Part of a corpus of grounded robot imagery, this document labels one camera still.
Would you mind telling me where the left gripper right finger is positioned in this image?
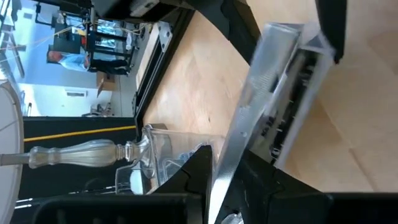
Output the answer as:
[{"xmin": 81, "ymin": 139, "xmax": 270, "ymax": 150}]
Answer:
[{"xmin": 214, "ymin": 149, "xmax": 332, "ymax": 224}]

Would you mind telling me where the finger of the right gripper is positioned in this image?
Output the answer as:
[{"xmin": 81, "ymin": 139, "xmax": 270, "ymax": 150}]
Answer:
[
  {"xmin": 221, "ymin": 0, "xmax": 262, "ymax": 65},
  {"xmin": 314, "ymin": 0, "xmax": 348, "ymax": 65}
]

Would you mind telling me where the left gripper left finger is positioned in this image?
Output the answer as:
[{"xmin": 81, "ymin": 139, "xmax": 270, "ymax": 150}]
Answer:
[{"xmin": 154, "ymin": 144, "xmax": 215, "ymax": 224}]

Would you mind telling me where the clear plastic bin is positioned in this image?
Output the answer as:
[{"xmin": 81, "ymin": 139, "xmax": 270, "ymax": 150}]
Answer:
[{"xmin": 114, "ymin": 123, "xmax": 226, "ymax": 196}]

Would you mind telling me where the clear jewel case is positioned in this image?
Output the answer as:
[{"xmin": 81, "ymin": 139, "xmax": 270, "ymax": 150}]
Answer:
[{"xmin": 207, "ymin": 21, "xmax": 337, "ymax": 224}]

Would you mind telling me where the white shade table lamp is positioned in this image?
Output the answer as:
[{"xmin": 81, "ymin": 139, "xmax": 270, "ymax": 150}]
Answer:
[{"xmin": 0, "ymin": 79, "xmax": 150, "ymax": 224}]

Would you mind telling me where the yellow pole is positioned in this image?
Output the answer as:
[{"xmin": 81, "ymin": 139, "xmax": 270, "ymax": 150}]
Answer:
[{"xmin": 23, "ymin": 124, "xmax": 137, "ymax": 143}]

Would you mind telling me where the brown cardboard box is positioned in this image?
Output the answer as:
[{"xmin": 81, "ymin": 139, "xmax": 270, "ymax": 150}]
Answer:
[{"xmin": 95, "ymin": 72, "xmax": 116, "ymax": 98}]

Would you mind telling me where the person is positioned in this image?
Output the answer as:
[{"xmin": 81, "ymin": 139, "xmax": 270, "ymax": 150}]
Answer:
[{"xmin": 46, "ymin": 49, "xmax": 91, "ymax": 73}]

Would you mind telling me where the black equipment stand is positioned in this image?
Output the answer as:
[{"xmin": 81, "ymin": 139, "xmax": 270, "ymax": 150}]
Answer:
[{"xmin": 34, "ymin": 0, "xmax": 139, "ymax": 75}]

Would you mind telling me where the silver frame bracket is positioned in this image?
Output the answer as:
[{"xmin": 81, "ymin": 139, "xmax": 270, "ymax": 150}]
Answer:
[{"xmin": 157, "ymin": 21, "xmax": 174, "ymax": 53}]

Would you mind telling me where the black aluminium table frame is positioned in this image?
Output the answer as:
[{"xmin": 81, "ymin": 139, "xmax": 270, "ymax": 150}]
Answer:
[{"xmin": 132, "ymin": 8, "xmax": 197, "ymax": 139}]

